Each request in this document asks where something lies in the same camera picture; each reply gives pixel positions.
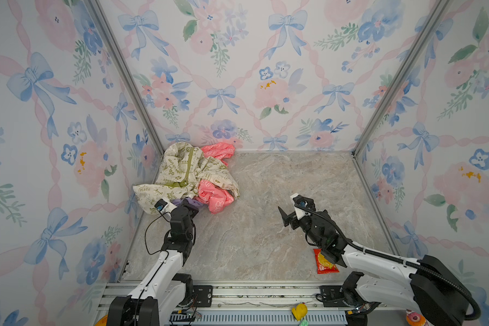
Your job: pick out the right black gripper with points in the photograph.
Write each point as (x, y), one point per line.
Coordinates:
(294, 221)

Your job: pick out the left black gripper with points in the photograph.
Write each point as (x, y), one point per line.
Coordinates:
(193, 211)

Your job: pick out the purple cloth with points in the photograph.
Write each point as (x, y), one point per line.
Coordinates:
(190, 201)

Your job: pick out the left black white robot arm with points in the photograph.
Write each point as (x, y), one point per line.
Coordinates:
(164, 288)

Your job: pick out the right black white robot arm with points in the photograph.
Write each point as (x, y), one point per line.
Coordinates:
(425, 285)

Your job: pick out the pink cloth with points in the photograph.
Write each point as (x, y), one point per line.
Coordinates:
(217, 188)

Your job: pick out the cream green patterned cloth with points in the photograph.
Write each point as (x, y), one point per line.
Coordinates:
(177, 178)

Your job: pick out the red snack packet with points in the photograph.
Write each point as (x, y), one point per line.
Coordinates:
(323, 266)

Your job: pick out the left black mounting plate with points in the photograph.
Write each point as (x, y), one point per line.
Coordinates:
(198, 296)

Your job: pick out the black mounting plate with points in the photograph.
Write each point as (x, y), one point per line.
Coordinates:
(198, 296)
(331, 296)

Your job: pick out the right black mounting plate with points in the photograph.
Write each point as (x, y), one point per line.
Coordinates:
(331, 296)

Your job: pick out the yellow rubber duck toy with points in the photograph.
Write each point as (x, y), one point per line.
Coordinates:
(299, 311)

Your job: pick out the yellow toy bottom left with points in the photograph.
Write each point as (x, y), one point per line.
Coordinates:
(102, 321)

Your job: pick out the colourful toy bottom right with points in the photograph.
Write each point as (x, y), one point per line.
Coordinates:
(415, 319)

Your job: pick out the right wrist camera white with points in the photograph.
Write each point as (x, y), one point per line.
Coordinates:
(301, 203)

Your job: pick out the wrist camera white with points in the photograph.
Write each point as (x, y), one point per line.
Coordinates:
(164, 206)
(301, 203)

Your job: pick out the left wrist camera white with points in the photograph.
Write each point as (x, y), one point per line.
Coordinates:
(164, 206)

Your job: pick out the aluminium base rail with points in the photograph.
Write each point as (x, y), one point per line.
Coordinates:
(265, 303)

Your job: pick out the left aluminium corner post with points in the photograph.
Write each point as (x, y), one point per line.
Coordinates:
(100, 19)

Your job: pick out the aluminium corner post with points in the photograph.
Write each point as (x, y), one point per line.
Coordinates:
(100, 19)
(420, 43)

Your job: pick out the right aluminium corner post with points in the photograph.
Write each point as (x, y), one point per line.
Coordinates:
(420, 43)

